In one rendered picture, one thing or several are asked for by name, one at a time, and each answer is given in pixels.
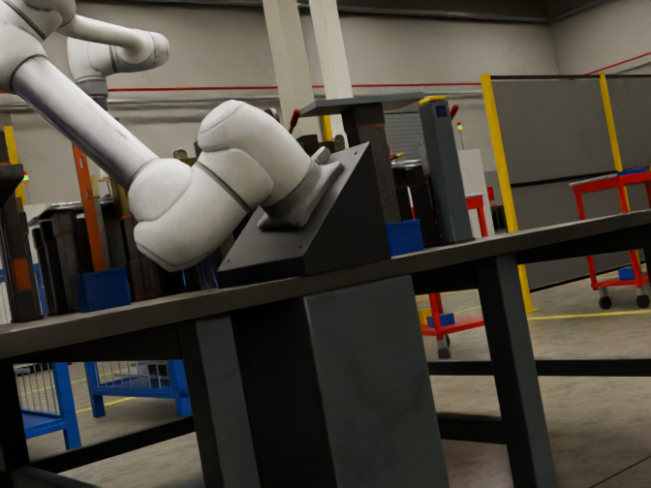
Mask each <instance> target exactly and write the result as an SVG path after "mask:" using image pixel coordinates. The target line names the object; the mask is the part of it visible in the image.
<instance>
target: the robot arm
mask: <svg viewBox="0 0 651 488"><path fill-rule="evenodd" d="M76 9H77V7H76V2H75V0H0V90H1V91H4V92H6V93H8V94H13V95H18V96H19V97H20V98H21V99H22V100H23V101H25V102H26V103H27V104H28V105H29V106H31V107H32V108H34V109H35V110H36V111H37V112H38V113H39V114H40V115H41V116H43V118H44V119H45V120H46V121H47V122H48V123H49V124H50V125H52V126H53V127H54V128H55V129H56V130H57V131H58V132H59V133H61V134H62V135H64V136H65V137H66V138H67V139H68V140H69V141H71V142H72V143H73V144H74V145H75V146H76V147H77V148H78V149H79V150H81V151H82V152H83V153H84V154H85V155H86V156H87V157H88V158H90V159H91V160H92V161H93V162H94V163H95V164H96V165H97V166H99V168H100V173H101V179H105V178H109V176H110V177H111V178H112V179H113V180H114V181H115V182H117V183H118V184H119V185H120V186H121V187H122V188H123V189H124V190H126V191H127V192H128V201H129V208H130V211H131V212H132V213H133V215H134V216H135V218H136V219H137V221H138V222H139V223H138V224H137V225H136V226H135V229H134V237H135V241H136V242H137V247H138V249H139V251H141V252H142V253H143V254H145V255H146V256H147V257H149V258H150V259H152V260H153V261H155V262H156V263H158V264H159V265H160V266H162V267H163V268H164V269H166V270H167V271H168V272H175V271H179V270H184V269H187V268H189V267H191V266H193V265H195V264H197V263H198V262H200V261H202V260H203V259H205V258H206V257H208V256H209V255H210V254H211V253H212V252H213V251H215V250H216V249H217V248H218V247H219V246H220V245H221V244H222V243H223V242H224V241H225V240H226V239H227V238H228V237H229V236H230V234H231V233H232V232H233V231H234V230H235V228H236V227H237V226H238V225H239V224H240V222H241V221H242V219H243V218H244V217H245V216H246V214H247V213H248V212H249V211H250V210H251V209H253V208H255V207H256V206H258V205H259V206H260V207H261V208H262V209H263V210H264V211H265V213H264V215H263V217H262V218H261V219H260V221H259V222H258V228H259V229H260V230H266V229H272V228H284V227H296V228H298V229H299V228H301V227H302V226H304V225H305V224H306V222H307V221H308V219H309V216H310V214H311V213H312V211H313V210H314V208H315V207H316V205H317V204H318V202H319V201H320V200H321V198H322V197H323V195H324V194H325V192H326V190H327V189H328V188H329V186H330V185H331V183H332V182H333V180H334V179H335V178H336V177H337V175H338V174H339V173H340V172H341V171H342V170H343V168H344V166H343V165H342V164H341V162H335V163H332V164H329V165H327V164H326V163H327V161H328V159H329V156H330V154H331V153H330V151H329V150H328V148H325V147H321V148H320V149H319V150H318V151H317V152H316V153H315V154H314V155H313V156H312V157H311V158H310V157H309V156H308V155H307V154H306V153H305V151H304V150H303V149H302V147H301V146H300V145H299V144H298V142H297V141H296V140H295V139H294V138H293V137H292V136H291V134H290V133H289V132H288V131H287V130H286V129H285V128H284V127H283V126H282V125H280V124H279V123H278V122H277V121H276V120H275V119H274V118H273V117H271V116H270V115H268V114H267V113H265V112H264V111H262V110H260V109H258V108H256V107H253V106H250V105H248V104H245V103H242V102H240V101H236V100H229V101H226V102H224V103H222V104H221V105H219V106H218V107H216V108H215V109H213V110H212V111H211V112H210V113H209V114H208V115H207V116H206V117H205V118H204V119H203V121H202V122H201V127H200V130H199V133H198V145H199V147H200V149H201V150H202V152H201V154H200V156H199V158H198V160H197V162H196V163H195V164H194V165H193V166H192V167H189V166H188V165H186V164H184V163H181V162H180V161H178V160H176V159H160V158H159V157H157V156H156V155H155V154H154V153H153V152H152V151H151V150H149V149H148V148H147V147H146V146H145V145H144V144H143V143H141V142H140V141H139V140H138V139H137V138H136V137H134V136H133V135H132V134H131V133H130V132H129V131H127V130H126V129H125V128H124V127H123V126H122V125H121V124H119V123H118V122H117V121H116V120H115V119H114V118H113V117H111V116H110V115H109V114H108V113H107V111H108V110H109V106H108V100H107V99H106V98H107V97H108V95H109V92H108V87H107V80H106V76H110V75H113V74H120V73H136V72H142V71H148V70H152V69H155V68H158V67H160V66H162V65H164V64H165V63H167V61H168V59H169V58H170V48H169V43H168V40H167V39H166V38H165V37H164V36H163V35H161V34H158V33H153V32H146V31H141V30H139V29H128V28H125V27H121V26H117V25H113V24H109V23H105V22H102V21H99V20H95V19H91V18H87V17H83V16H80V15H76ZM53 31H55V32H57V33H59V34H61V35H63V36H66V37H68V42H67V49H68V61H69V66H70V70H71V73H72V75H73V77H74V80H75V83H72V82H71V81H70V80H69V79H68V78H67V77H66V76H64V75H63V74H62V73H61V72H60V71H59V70H57V69H56V68H55V67H54V66H53V65H52V64H51V63H49V62H48V59H47V54H46V52H45V50H44V49H43V47H42V43H43V41H44V40H45V39H46V38H47V37H48V36H49V35H50V34H51V33H52V32H53Z"/></svg>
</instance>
